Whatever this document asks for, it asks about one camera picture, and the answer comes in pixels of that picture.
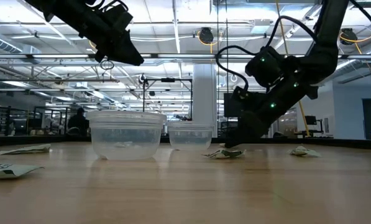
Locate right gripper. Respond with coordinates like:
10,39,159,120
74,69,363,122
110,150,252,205
224,77,307,148

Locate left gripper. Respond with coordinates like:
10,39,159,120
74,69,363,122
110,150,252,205
78,12,145,67

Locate green white sweetener packet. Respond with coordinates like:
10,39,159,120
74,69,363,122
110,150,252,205
289,145,322,158
203,148,247,159
0,162,45,180
0,143,52,156

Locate white building column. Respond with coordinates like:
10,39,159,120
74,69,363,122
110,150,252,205
193,63,218,138

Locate black monitor on stand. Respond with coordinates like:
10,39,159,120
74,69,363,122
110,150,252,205
305,114,324,136

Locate clear plastic container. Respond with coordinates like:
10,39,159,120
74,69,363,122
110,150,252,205
166,123,214,152
85,110,167,161

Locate person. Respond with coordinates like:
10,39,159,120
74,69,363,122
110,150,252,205
67,107,90,137

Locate metal storage rack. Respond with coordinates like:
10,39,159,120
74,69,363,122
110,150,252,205
0,104,70,137

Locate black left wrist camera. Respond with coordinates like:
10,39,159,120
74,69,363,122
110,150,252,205
109,3,134,34

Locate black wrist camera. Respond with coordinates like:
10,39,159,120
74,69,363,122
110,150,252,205
109,3,134,34
232,86,253,102

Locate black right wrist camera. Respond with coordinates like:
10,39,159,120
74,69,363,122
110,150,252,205
232,86,253,102

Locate black left camera cable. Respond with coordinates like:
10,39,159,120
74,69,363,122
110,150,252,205
85,0,127,12

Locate black camera cable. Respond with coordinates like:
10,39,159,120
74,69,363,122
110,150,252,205
215,45,257,93
85,0,127,12

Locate black background frame station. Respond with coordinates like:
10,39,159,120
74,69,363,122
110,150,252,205
142,77,194,122

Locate yellow hanging cable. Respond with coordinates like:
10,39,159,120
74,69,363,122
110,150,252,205
275,0,311,137

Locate black right camera cable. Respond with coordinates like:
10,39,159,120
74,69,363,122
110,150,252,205
215,45,257,93

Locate black ceiling cable reel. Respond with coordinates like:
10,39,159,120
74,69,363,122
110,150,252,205
340,27,359,46
198,27,215,44

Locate black aluminium table frame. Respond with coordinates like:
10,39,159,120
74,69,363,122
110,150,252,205
0,135,371,151

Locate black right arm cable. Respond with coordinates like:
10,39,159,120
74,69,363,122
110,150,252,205
265,14,318,49

